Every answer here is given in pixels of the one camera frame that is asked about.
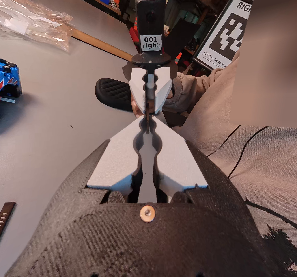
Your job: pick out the person's beige sweatshirt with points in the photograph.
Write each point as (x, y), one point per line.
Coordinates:
(232, 188)

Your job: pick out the black framed marker sign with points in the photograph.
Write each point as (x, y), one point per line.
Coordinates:
(232, 33)

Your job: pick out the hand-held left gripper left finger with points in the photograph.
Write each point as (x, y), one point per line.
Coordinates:
(113, 163)

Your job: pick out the person's right hand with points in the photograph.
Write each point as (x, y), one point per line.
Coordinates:
(135, 109)

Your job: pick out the crumpled clear plastic bags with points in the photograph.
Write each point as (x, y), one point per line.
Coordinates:
(30, 19)

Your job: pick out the person's right forearm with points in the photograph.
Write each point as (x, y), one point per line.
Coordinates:
(197, 89)

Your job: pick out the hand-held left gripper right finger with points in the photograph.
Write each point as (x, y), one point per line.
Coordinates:
(181, 163)

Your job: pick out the black lego tile yellow arrow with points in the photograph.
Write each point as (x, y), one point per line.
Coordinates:
(147, 123)

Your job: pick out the blue white lego race car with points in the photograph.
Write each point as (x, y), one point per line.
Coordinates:
(10, 77)

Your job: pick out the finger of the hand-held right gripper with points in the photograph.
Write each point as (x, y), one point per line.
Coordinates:
(163, 84)
(137, 84)

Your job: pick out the orange traffic cone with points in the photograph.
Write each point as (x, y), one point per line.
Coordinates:
(178, 58)

